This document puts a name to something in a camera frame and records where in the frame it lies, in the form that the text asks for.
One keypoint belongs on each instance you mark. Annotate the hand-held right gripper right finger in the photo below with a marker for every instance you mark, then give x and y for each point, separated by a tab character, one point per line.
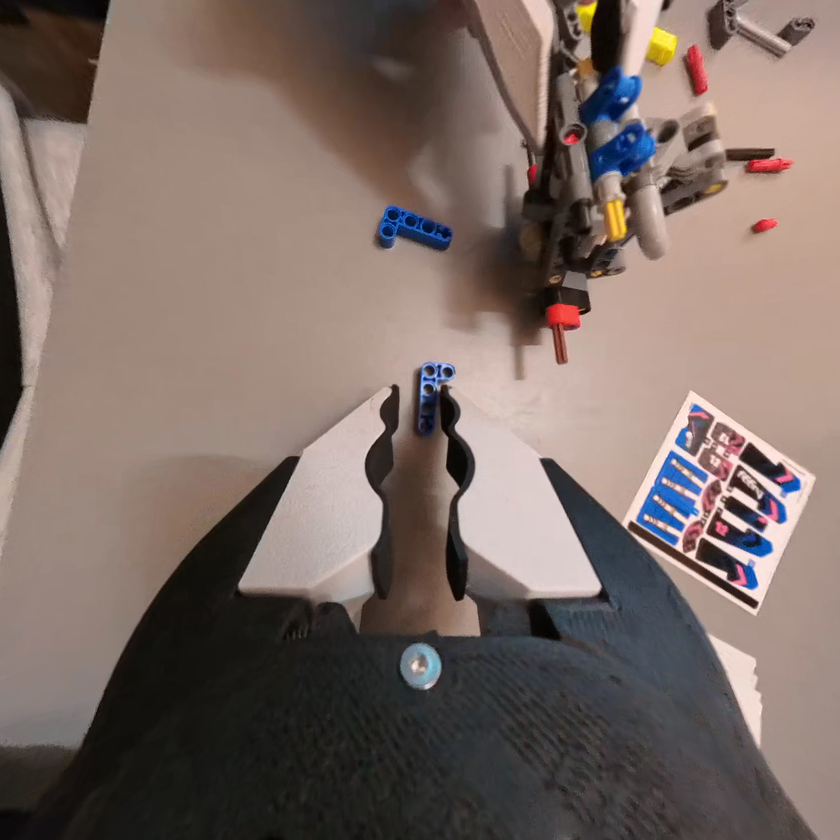
518	518

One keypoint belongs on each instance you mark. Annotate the small red lego pin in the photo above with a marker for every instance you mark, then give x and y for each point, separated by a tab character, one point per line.
764	226

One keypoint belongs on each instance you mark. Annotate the yellow lego beam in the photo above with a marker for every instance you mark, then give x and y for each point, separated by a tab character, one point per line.
661	44

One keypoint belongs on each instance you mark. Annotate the white fuzzy cloth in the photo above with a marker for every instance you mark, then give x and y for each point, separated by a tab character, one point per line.
33	229

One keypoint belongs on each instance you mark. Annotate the lego sticker sheet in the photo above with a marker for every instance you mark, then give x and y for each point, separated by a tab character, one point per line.
718	502

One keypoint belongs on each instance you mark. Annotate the white paper stack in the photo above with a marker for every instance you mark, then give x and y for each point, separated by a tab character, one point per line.
738	682

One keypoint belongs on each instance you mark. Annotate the partly built lego vehicle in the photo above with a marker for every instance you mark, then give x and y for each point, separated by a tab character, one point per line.
577	170

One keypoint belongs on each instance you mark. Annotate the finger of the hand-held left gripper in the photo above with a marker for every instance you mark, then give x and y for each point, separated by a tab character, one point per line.
636	26
512	46

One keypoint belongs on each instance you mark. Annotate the blue L-shaped lego beam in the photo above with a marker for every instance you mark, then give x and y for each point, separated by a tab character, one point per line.
420	227
426	407

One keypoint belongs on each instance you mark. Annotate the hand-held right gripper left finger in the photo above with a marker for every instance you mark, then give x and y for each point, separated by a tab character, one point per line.
315	518

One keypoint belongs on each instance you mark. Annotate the red lego axle pin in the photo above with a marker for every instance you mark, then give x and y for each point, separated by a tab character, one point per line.
768	165

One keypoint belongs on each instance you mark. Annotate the grey axle with connectors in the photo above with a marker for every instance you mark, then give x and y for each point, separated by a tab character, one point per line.
754	29

